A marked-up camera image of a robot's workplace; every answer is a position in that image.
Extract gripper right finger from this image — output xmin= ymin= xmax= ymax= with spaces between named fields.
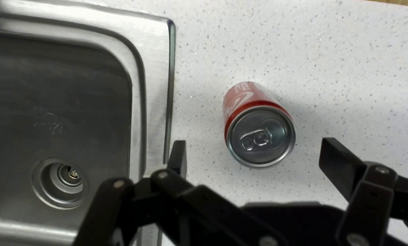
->
xmin=318 ymin=137 xmax=408 ymax=246

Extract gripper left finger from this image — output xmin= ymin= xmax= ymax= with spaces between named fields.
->
xmin=72 ymin=140 xmax=288 ymax=246

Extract red soda can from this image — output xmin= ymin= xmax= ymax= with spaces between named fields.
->
xmin=223 ymin=81 xmax=297 ymax=168

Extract stainless steel sink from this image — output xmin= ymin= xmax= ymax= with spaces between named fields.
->
xmin=0 ymin=0 xmax=176 ymax=246

